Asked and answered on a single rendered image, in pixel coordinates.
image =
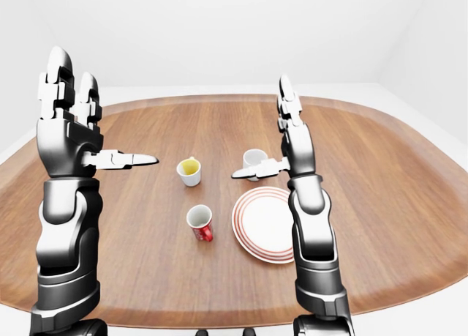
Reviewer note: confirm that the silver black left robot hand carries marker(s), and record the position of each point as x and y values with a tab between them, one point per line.
58	149

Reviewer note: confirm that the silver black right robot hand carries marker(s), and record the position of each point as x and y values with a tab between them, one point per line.
301	149

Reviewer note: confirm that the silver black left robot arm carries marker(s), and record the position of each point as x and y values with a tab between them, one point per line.
66	248

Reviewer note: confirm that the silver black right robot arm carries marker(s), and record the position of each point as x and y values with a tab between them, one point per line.
316	248

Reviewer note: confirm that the plain white mug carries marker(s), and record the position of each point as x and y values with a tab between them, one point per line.
253	159

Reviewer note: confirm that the white plate with red rings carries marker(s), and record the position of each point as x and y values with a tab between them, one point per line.
261	230

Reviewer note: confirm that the white mug with yellow inside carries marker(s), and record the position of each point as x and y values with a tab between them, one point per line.
189	172

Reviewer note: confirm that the red mug with white inside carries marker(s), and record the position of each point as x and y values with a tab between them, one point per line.
201	224

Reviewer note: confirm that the small dark shape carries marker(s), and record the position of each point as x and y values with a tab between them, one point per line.
249	332
202	332

